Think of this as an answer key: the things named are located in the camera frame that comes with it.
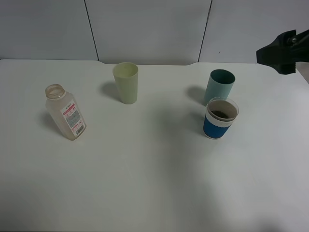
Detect teal cylindrical cup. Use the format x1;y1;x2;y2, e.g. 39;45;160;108
204;69;236;104

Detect pale green plastic cup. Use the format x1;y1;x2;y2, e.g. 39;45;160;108
112;62;139;104

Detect blue sleeved glass cup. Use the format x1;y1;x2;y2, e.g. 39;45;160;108
203;97;239;139

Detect translucent plastic drink bottle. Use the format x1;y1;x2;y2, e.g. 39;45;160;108
45;84;86;141

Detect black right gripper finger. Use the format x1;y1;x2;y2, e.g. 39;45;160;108
256;30;309;75

